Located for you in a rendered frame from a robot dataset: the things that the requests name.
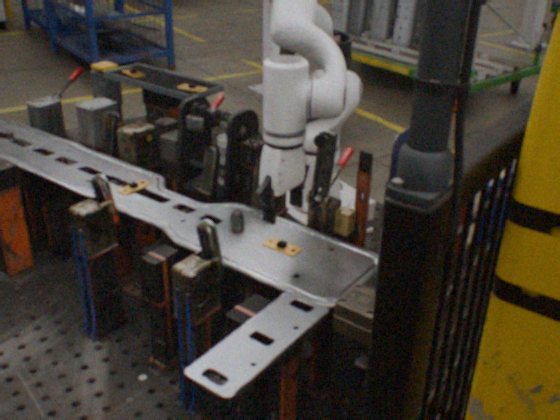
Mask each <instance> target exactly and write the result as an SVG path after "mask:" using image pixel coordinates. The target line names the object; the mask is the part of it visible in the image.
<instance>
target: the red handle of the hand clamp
mask: <svg viewBox="0 0 560 420"><path fill-rule="evenodd" d="M353 154H354V150H353V149H352V148H346V149H345V150H344V151H343V153H342V154H341V156H340V158H339V159H338V161H337V162H336V164H335V168H334V169H333V174H332V181H331V188H332V187H333V185H334V183H335V180H336V179H337V177H338V175H339V174H340V172H341V171H342V169H344V168H345V167H346V165H347V163H348V162H349V160H350V159H351V157H352V155H353ZM331 188H330V189H331ZM321 194H322V189H320V190H319V192H318V193H317V195H315V202H317V203H319V204H320V201H321Z"/></svg>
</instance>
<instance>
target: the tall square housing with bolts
mask: <svg viewBox="0 0 560 420"><path fill-rule="evenodd" d="M75 107H76V116H77V126H78V133H79V141H80V142H79V144H82V145H83V146H85V147H87V148H90V149H93V150H95V151H98V152H101V153H103V151H104V120H105V114H106V113H107V112H111V111H114V112H116V113H117V114H118V106H117V102H114V101H111V100H108V99H104V98H97V99H94V100H87V101H84V102H80V103H77V104H75Z"/></svg>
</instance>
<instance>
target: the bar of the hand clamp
mask: <svg viewBox="0 0 560 420"><path fill-rule="evenodd" d="M337 135H338V134H337V133H335V132H332V131H328V130H322V131H319V134H317V135H315V138H314V144H315V147H317V150H316V156H315V170H314V178H313V185H312V191H311V199H310V206H315V205H316V204H317V202H315V195H317V193H318V191H319V189H322V194H321V201H320V209H324V208H323V200H324V198H325V197H326V196H327V195H329V194H330V188H331V181H332V174H333V168H334V161H335V154H336V142H337Z"/></svg>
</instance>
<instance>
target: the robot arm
mask: <svg viewBox="0 0 560 420"><path fill-rule="evenodd" d="M269 2H270V3H271V4H272V5H273V8H272V17H271V26H270V33H271V38H272V40H273V42H275V44H276V45H277V46H279V47H281V48H283V49H286V50H289V51H292V52H295V56H291V55H279V56H273V57H270V58H268V59H266V60H265V61H264V62H263V139H264V141H265V144H266V145H265V146H264V147H263V150H262V155H261V162H260V173H259V188H258V189H257V190H256V191H255V195H256V197H257V199H258V202H260V204H261V205H263V221H265V222H267V223H270V224H272V225H275V224H276V207H275V203H276V200H277V198H278V196H279V195H281V194H283V193H285V192H287V191H289V190H290V205H292V206H293V208H295V209H296V210H297V211H299V212H301V213H304V214H307V215H308V203H306V195H307V192H308V191H309V190H311V189H312V185H313V178H314V170H315V156H316V150H317V147H315V144H314V138H315V135H317V134H319V131H322V130H328V131H332V132H335V133H337V134H338V135H337V142H336V154H335V161H334V168H335V164H336V162H337V161H338V159H339V136H340V130H341V128H342V126H343V124H344V122H345V121H346V120H347V119H348V118H349V116H350V115H351V114H352V113H353V112H354V111H355V109H356V108H357V107H358V104H359V102H360V100H361V96H362V84H361V82H360V78H359V77H358V76H357V74H355V73H354V72H352V71H348V70H346V64H345V62H344V59H343V56H342V54H341V52H340V48H339V47H338V45H337V44H336V43H335V41H334V40H333V25H332V20H331V17H330V15H329V14H328V13H327V11H326V10H325V9H323V8H322V7H321V6H320V5H319V4H317V0H269ZM320 67H321V68H322V69H319V68H320ZM308 118H317V119H318V120H316V121H314V122H311V123H309V124H307V125H306V122H307V119H308ZM334 168H333V169H334ZM271 188H272V189H273V190H275V192H274V191H271ZM269 194H272V195H273V198H272V200H271V201H270V200H269V199H268V196H269ZM329 195H331V196H333V197H335V198H338V199H341V200H342V205H341V207H343V206H345V207H347V208H348V207H349V206H350V204H351V195H350V193H349V192H348V191H347V190H346V189H343V185H342V182H339V175H338V177H337V179H336V180H335V183H334V185H333V187H332V188H331V189H330V194H329Z"/></svg>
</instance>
